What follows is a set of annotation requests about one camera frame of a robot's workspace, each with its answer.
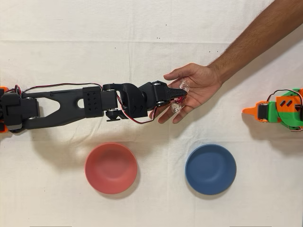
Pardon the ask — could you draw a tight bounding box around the white tablecloth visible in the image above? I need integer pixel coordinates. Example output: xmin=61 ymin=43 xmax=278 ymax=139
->
xmin=0 ymin=0 xmax=303 ymax=227

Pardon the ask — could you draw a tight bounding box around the person's bare forearm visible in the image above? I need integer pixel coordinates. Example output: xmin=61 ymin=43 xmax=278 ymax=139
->
xmin=207 ymin=0 xmax=303 ymax=84

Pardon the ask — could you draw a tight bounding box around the blue plastic bowl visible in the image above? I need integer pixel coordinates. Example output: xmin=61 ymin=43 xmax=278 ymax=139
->
xmin=185 ymin=144 xmax=237 ymax=196

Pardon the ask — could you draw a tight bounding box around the gripper servo cable loop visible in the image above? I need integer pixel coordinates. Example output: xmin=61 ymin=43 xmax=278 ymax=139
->
xmin=116 ymin=91 xmax=160 ymax=124

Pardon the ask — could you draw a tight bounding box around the red candy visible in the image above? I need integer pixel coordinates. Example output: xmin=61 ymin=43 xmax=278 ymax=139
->
xmin=170 ymin=79 xmax=191 ymax=114

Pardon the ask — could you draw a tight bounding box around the long arm servo cable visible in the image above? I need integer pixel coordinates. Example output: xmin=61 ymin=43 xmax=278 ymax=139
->
xmin=14 ymin=82 xmax=103 ymax=96

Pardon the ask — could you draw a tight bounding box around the pink plastic bowl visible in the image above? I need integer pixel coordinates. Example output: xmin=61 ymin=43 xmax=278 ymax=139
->
xmin=84 ymin=142 xmax=138 ymax=195

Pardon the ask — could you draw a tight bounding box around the orange arm servo cable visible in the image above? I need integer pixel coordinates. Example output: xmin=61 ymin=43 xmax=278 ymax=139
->
xmin=266 ymin=88 xmax=303 ymax=106

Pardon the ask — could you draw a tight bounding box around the person's open hand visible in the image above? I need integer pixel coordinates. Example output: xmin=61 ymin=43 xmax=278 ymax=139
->
xmin=149 ymin=62 xmax=223 ymax=124

